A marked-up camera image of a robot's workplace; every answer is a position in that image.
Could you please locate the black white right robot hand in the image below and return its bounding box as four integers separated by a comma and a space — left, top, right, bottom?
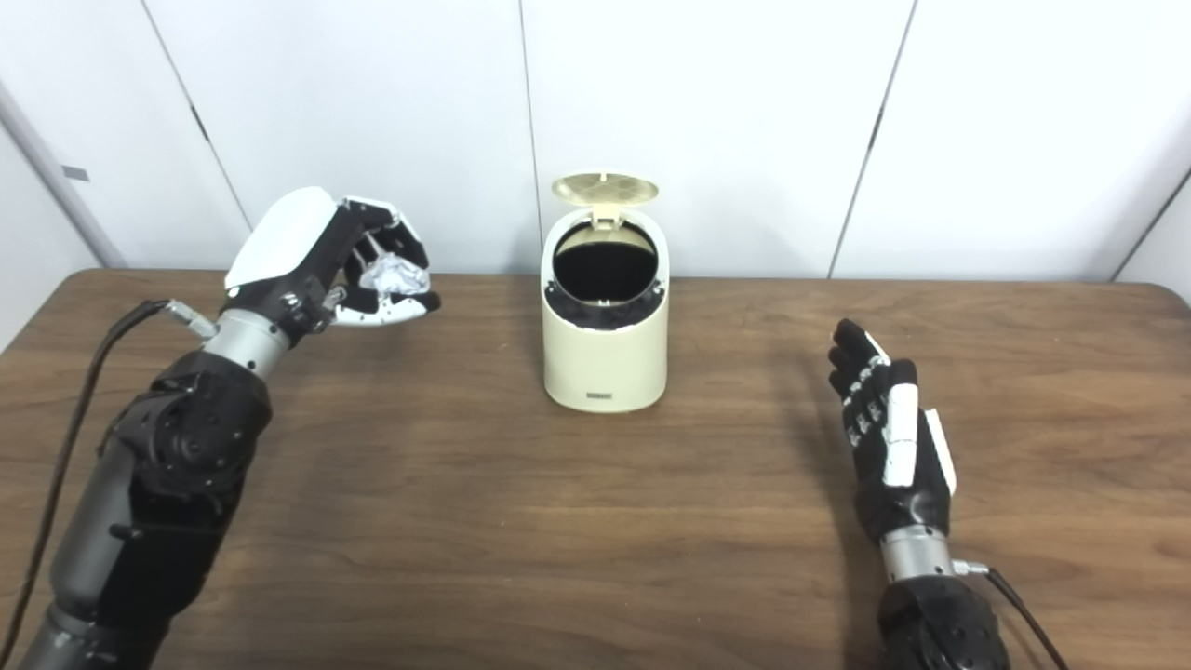
827, 318, 957, 545

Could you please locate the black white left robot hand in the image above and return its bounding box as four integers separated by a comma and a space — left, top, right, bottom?
221, 186, 442, 347

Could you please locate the white paper ball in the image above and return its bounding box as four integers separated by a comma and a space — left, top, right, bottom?
358, 256, 432, 297

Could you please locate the cream round bin lid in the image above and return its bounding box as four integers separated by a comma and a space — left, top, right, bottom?
552, 171, 660, 229

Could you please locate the black bin liner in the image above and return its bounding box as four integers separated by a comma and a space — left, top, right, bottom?
547, 223, 666, 331

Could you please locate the cream-colored bin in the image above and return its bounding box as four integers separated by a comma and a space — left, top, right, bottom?
541, 209, 671, 414

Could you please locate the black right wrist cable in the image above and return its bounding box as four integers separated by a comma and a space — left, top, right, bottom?
951, 558, 1071, 670

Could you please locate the grey wall corner strip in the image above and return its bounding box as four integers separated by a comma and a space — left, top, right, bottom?
0, 79, 127, 271

